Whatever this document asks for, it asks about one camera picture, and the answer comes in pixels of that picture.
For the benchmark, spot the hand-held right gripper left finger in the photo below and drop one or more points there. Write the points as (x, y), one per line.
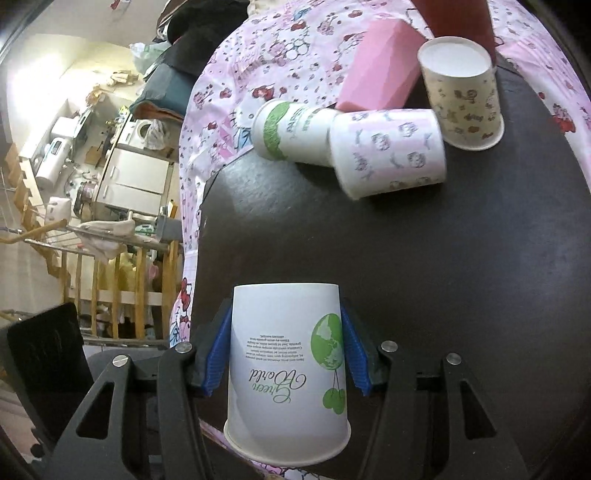
(216, 355)

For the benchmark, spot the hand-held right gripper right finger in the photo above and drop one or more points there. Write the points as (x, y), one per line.
(354, 355)

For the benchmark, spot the white cup green globe print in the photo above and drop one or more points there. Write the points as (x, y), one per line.
(281, 374)

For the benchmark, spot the white cup pink cat print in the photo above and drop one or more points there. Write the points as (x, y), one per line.
(388, 152)

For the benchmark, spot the white cup green band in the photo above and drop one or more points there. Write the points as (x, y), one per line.
(295, 134)

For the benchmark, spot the cream cup cartoon print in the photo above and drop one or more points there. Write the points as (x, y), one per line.
(461, 97)

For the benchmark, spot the black round tray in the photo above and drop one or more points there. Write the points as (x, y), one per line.
(415, 240)

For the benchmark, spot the wooden drying rack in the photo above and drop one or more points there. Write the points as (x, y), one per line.
(106, 277)

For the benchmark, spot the white cabinet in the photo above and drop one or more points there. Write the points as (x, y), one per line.
(134, 180)

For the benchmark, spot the white rice cooker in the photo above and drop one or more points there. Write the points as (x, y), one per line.
(51, 161)

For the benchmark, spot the pink box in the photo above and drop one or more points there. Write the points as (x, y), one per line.
(378, 69)

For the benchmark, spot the pink printed blanket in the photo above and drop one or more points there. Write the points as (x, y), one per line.
(258, 69)

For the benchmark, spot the dark clothes pile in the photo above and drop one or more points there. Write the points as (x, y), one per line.
(194, 50)

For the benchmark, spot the white plastic bag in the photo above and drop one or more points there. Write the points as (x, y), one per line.
(144, 53)

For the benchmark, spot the dark red box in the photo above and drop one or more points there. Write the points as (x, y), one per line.
(457, 23)

